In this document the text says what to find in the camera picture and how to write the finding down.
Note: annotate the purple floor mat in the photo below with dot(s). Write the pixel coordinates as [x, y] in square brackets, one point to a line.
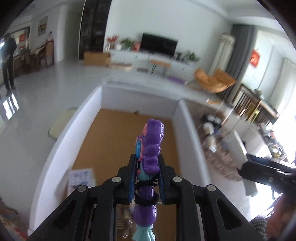
[175, 80]

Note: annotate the grey curtain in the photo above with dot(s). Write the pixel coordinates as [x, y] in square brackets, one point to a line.
[240, 58]

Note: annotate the purple plastic toy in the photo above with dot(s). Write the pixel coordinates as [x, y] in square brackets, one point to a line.
[150, 143]

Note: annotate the framed wall picture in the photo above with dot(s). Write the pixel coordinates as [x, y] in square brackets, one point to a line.
[43, 26]

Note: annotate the cardboard box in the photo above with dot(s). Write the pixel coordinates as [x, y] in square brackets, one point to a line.
[96, 59]

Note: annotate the round white vase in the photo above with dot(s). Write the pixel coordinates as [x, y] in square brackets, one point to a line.
[118, 46]

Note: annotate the bushy green potted plant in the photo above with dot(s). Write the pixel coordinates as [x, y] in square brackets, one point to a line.
[127, 42]

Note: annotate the dark display cabinet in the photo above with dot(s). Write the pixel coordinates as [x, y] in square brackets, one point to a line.
[94, 27]

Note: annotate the small potted plant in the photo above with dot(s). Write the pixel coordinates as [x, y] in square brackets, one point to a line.
[178, 56]

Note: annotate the colourful patterned rug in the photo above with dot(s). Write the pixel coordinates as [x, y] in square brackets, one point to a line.
[7, 213]

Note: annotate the wooden bench with metal legs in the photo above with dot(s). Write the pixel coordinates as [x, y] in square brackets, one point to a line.
[159, 62]

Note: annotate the black white patterned cloth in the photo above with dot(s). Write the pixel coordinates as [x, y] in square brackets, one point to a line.
[259, 228]

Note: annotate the white storage box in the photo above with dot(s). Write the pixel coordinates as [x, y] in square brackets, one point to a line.
[57, 150]

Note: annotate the black television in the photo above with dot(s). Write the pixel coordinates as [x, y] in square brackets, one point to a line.
[159, 44]

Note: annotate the leafy plant in white pot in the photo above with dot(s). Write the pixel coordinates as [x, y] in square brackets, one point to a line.
[192, 56]

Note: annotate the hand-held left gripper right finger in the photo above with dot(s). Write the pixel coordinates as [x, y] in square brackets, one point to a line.
[167, 183]

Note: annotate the beige cushioned stool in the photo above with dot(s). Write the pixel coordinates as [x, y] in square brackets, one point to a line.
[61, 122]

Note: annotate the white television cabinet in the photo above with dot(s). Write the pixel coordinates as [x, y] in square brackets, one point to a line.
[138, 55]

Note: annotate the white standing air conditioner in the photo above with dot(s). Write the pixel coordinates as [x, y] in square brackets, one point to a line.
[223, 53]

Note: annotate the orange lounge chair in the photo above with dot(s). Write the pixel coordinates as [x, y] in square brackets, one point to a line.
[208, 80]

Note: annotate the person's right hand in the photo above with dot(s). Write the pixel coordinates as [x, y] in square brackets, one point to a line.
[284, 215]

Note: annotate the red gift box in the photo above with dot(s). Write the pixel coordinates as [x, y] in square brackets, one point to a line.
[137, 46]

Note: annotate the wooden slatted chair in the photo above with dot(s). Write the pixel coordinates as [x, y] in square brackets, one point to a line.
[246, 102]

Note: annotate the red wall hanging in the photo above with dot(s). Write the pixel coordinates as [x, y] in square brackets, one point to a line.
[254, 58]

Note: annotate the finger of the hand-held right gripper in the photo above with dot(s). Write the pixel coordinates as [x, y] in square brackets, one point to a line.
[272, 163]
[259, 173]

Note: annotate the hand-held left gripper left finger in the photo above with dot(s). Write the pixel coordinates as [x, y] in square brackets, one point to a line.
[124, 176]

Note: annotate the red flower arrangement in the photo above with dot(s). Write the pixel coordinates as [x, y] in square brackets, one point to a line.
[112, 39]

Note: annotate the blue patterned white packet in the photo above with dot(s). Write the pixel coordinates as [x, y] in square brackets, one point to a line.
[81, 177]

